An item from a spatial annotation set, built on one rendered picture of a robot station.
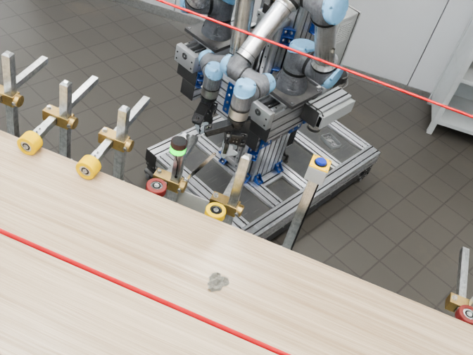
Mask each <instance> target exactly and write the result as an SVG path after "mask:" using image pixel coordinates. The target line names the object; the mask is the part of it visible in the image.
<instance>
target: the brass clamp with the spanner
mask: <svg viewBox="0 0 473 355"><path fill-rule="evenodd" d="M158 169H161V168H158ZM156 171H157V170H156ZM156 171H155V173H154V174H153V178H159V179H162V180H163V181H165V182H167V189H168V190H170V191H172V192H175V193H178V192H181V193H184V191H185V189H186V188H187V184H188V182H187V181H184V178H183V177H182V179H181V180H180V181H179V183H176V182H173V181H172V180H170V178H171V174H172V173H171V172H168V171H166V170H163V169H161V172H162V173H161V174H157V172H156Z"/></svg>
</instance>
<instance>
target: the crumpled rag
mask: <svg viewBox="0 0 473 355"><path fill-rule="evenodd" d="M209 280H210V281H209V282H208V284H207V285H208V289H210V290H211V292H214V291H220V290H221V289H222V287H223V286H227V285H228V284H229V280H228V278H227V277H222V276H221V274H220V273H217V272H216V273H212V274H211V275H210V277H209Z"/></svg>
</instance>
